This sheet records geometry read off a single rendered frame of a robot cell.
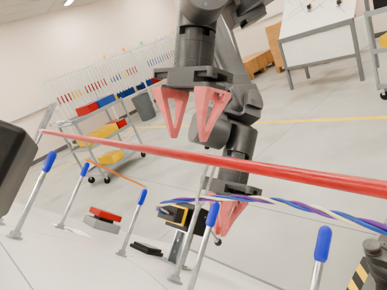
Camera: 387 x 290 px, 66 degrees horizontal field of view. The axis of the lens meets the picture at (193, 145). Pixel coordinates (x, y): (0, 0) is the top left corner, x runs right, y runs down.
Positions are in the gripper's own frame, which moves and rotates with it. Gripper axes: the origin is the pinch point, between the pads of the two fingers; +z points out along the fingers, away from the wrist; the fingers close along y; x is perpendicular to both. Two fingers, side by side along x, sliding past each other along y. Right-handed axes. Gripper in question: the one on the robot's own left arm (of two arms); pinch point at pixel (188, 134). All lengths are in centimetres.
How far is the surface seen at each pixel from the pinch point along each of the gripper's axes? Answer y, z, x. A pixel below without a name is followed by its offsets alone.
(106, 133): -324, 27, 235
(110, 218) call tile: -18.8, 18.1, 1.9
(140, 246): -5.7, 18.1, -2.6
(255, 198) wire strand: 14.5, 5.1, -7.2
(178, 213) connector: 2.0, 10.8, -3.3
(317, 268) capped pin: 22.7, 5.9, -16.5
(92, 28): -727, -235, 478
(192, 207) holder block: 2.0, 10.4, -0.4
